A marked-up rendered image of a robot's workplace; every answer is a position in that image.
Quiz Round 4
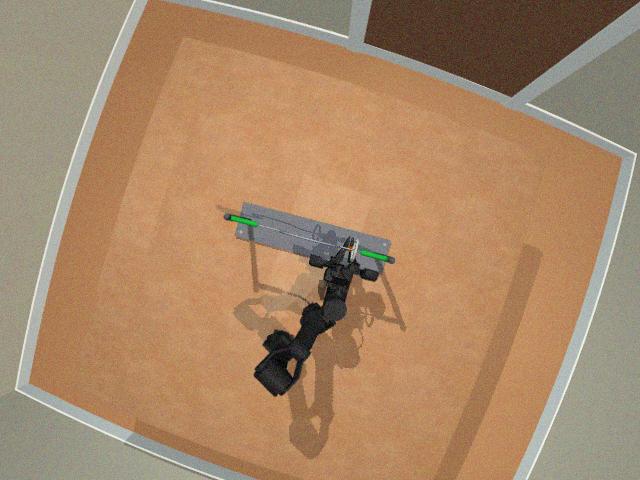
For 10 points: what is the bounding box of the grey ring with orange handle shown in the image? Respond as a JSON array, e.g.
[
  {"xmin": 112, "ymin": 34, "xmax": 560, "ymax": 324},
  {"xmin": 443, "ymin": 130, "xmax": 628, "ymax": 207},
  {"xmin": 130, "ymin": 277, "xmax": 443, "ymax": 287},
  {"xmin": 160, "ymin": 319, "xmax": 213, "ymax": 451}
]
[{"xmin": 347, "ymin": 239, "xmax": 359, "ymax": 262}]

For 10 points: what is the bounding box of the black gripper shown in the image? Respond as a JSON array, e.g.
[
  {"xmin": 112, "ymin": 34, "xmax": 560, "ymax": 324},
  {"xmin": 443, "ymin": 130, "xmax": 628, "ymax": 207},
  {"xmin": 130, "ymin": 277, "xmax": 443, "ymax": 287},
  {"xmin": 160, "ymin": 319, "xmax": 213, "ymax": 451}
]
[{"xmin": 309, "ymin": 236, "xmax": 379, "ymax": 296}]

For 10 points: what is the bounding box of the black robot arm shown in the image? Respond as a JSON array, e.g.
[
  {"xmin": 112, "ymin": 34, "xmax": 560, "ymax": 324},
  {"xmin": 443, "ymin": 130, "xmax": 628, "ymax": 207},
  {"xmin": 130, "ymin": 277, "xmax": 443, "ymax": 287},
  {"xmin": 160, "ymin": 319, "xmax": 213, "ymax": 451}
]
[{"xmin": 254, "ymin": 266, "xmax": 354, "ymax": 397}]

